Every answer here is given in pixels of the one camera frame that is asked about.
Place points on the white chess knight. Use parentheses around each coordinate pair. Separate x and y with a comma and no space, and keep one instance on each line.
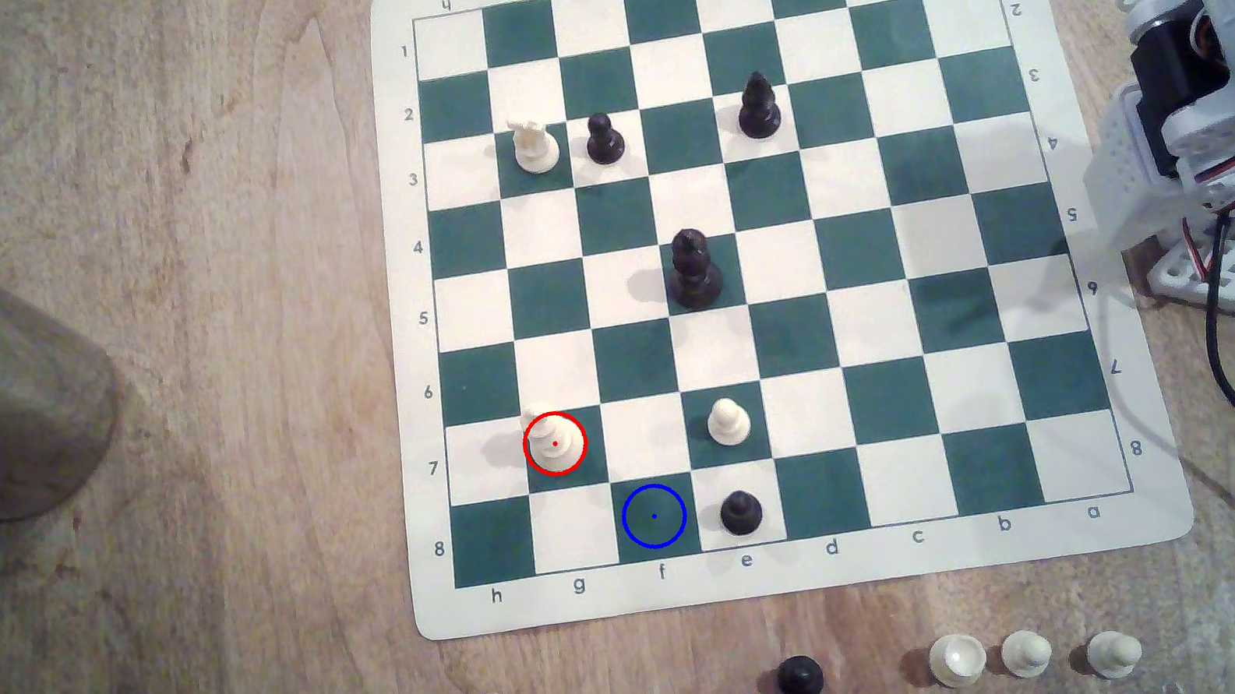
(535,148)

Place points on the white chess rook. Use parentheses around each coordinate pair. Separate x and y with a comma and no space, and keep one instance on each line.
(957,660)

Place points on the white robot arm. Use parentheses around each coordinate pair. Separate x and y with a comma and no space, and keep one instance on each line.
(1127,179)

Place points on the white chess bishop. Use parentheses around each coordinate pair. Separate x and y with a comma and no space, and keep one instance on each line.
(557,444)

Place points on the green white chess mat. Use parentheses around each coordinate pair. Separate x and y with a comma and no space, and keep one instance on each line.
(911,240)

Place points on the black chess king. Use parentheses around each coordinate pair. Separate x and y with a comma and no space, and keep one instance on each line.
(693,273)

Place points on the black chess bishop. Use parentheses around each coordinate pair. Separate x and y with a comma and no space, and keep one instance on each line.
(759,108)

